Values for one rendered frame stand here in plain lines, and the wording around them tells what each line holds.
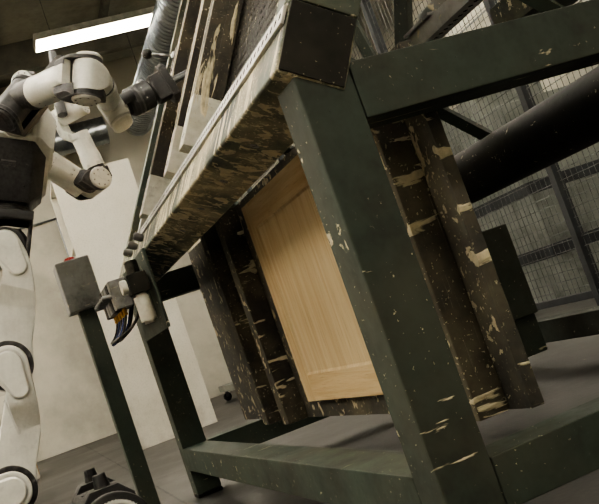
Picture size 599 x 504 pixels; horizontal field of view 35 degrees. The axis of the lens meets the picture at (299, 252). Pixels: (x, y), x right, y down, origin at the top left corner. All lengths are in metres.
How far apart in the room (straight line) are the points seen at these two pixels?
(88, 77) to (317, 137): 1.30
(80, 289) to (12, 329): 0.56
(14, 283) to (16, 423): 0.40
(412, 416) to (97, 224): 5.79
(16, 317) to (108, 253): 4.17
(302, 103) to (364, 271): 0.26
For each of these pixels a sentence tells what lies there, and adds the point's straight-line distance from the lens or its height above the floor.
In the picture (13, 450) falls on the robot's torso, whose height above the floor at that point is 0.39.
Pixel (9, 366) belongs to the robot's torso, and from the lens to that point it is 2.80.
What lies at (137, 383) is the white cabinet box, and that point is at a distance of 6.92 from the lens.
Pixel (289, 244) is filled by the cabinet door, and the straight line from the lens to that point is 2.29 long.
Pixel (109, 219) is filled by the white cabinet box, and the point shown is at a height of 1.65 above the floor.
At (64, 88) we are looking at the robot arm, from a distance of 2.59.
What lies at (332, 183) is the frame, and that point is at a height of 0.62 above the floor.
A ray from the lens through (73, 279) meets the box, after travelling 3.37.
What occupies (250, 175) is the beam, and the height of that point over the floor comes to 0.76.
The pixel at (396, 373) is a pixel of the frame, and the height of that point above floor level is 0.34.
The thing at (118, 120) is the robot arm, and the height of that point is 1.17.
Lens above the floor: 0.44
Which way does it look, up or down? 4 degrees up
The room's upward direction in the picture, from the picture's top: 19 degrees counter-clockwise
